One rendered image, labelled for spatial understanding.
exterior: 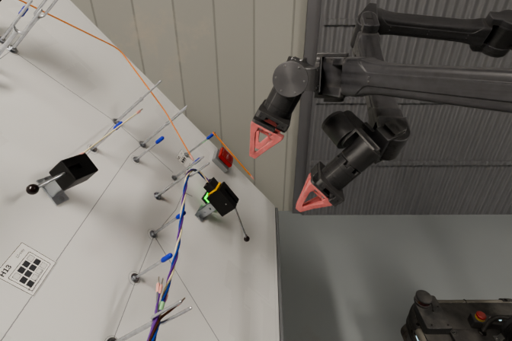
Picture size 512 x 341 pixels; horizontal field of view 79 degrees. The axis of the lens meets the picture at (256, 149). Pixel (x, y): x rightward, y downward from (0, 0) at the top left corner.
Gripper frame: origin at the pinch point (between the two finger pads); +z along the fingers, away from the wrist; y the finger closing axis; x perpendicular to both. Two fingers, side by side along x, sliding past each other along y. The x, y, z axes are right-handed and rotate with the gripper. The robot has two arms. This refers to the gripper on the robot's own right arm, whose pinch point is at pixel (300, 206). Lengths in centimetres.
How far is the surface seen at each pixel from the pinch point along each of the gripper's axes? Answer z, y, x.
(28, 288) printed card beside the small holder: 16.1, 36.1, -27.5
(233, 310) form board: 21.3, 13.3, 2.5
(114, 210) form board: 16.0, 18.2, -27.8
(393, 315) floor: 44, -78, 107
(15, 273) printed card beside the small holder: 15.7, 35.8, -29.8
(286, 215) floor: 75, -147, 51
